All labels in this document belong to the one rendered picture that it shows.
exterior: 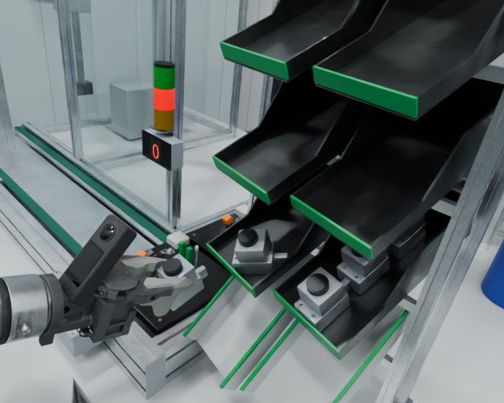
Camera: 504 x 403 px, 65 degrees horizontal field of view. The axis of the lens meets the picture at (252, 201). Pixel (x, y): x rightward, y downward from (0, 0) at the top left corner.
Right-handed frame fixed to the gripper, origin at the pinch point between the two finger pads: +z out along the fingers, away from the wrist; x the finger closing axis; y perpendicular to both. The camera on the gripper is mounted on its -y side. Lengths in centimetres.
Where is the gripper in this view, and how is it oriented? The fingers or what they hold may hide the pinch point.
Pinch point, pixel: (177, 270)
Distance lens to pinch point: 64.9
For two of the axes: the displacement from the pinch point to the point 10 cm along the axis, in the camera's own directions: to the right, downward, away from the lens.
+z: 6.6, 0.2, 7.5
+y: -3.2, 9.1, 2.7
